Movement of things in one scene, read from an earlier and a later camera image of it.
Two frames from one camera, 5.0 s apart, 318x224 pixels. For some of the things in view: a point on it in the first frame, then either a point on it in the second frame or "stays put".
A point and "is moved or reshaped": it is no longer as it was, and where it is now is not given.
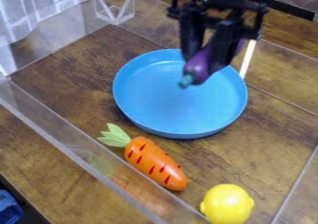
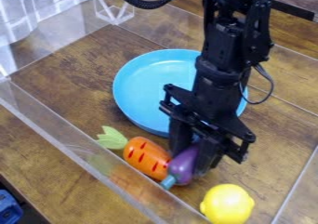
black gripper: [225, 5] to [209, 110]
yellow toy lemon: [227, 204] stays put
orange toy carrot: [150, 157] stays put
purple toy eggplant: [197, 68] is moved or reshaped
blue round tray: [171, 112] stays put
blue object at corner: [11, 210] stays put
